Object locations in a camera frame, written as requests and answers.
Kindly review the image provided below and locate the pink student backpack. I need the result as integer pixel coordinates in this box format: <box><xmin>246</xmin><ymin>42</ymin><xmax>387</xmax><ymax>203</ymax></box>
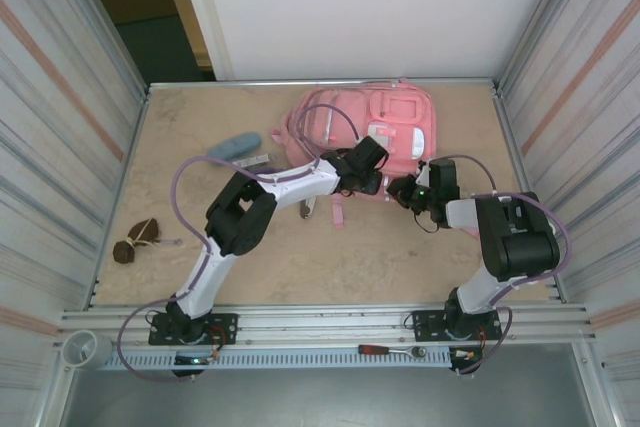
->
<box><xmin>271</xmin><ymin>79</ymin><xmax>481</xmax><ymax>238</ymax></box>

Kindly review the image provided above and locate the blue-grey pencil case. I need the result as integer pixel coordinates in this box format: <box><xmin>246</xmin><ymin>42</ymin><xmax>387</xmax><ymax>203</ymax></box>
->
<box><xmin>207</xmin><ymin>131</ymin><xmax>263</xmax><ymax>164</ymax></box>

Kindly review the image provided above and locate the clear pack of pens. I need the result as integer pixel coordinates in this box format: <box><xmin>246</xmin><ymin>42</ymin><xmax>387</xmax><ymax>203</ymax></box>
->
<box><xmin>234</xmin><ymin>152</ymin><xmax>276</xmax><ymax>173</ymax></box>

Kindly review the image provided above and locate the brown tied bundle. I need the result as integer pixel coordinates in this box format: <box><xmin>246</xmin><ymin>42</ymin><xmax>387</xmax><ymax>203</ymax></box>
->
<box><xmin>112</xmin><ymin>218</ymin><xmax>161</xmax><ymax>266</ymax></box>

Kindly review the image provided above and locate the white plastic cup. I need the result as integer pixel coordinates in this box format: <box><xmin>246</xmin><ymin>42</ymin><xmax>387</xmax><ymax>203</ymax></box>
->
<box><xmin>60</xmin><ymin>330</ymin><xmax>111</xmax><ymax>371</ymax></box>

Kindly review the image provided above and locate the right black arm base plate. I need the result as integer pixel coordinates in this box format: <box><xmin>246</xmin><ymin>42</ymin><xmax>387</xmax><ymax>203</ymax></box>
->
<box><xmin>412</xmin><ymin>309</ymin><xmax>503</xmax><ymax>343</ymax></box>

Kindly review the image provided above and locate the aluminium mounting rail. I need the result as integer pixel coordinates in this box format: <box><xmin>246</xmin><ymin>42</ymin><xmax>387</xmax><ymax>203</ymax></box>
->
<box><xmin>59</xmin><ymin>302</ymin><xmax>599</xmax><ymax>346</ymax></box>

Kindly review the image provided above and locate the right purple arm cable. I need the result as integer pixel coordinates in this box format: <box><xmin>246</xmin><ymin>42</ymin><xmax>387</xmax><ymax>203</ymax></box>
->
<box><xmin>452</xmin><ymin>154</ymin><xmax>573</xmax><ymax>376</ymax></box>

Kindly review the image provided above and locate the red-handled ratchet wrench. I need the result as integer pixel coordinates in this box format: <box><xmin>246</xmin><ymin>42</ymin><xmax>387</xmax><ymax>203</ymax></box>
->
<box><xmin>357</xmin><ymin>344</ymin><xmax>427</xmax><ymax>359</ymax></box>

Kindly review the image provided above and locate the small circuit board with wires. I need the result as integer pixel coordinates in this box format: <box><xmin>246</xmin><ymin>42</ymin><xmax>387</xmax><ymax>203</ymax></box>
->
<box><xmin>449</xmin><ymin>346</ymin><xmax>485</xmax><ymax>363</ymax></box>
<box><xmin>173</xmin><ymin>354</ymin><xmax>221</xmax><ymax>367</ymax></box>

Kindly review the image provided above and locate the grey slotted cable duct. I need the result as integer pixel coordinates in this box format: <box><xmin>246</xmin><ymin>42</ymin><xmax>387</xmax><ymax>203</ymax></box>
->
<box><xmin>108</xmin><ymin>349</ymin><xmax>454</xmax><ymax>369</ymax></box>

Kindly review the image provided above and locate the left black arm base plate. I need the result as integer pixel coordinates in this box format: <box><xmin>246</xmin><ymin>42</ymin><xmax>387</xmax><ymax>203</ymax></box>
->
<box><xmin>148</xmin><ymin>313</ymin><xmax>239</xmax><ymax>347</ymax></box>

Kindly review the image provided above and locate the white door frame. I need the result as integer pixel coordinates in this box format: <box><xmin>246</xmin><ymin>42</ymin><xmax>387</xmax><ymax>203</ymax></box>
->
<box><xmin>154</xmin><ymin>0</ymin><xmax>236</xmax><ymax>82</ymax></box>

